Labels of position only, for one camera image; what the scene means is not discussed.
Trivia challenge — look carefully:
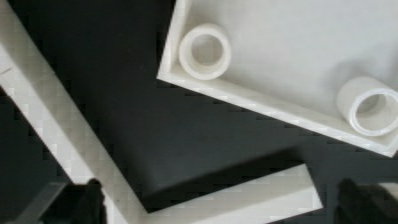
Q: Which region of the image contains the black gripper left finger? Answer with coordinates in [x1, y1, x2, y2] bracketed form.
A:
[39, 179, 107, 224]

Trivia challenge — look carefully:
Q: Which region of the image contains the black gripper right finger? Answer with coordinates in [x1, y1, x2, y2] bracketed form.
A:
[336, 179, 398, 224]

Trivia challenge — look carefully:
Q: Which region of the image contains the white square tabletop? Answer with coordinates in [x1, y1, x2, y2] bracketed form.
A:
[158, 0, 398, 156]

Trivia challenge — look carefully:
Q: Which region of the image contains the white fence wall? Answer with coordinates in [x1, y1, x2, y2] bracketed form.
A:
[0, 0, 324, 224]

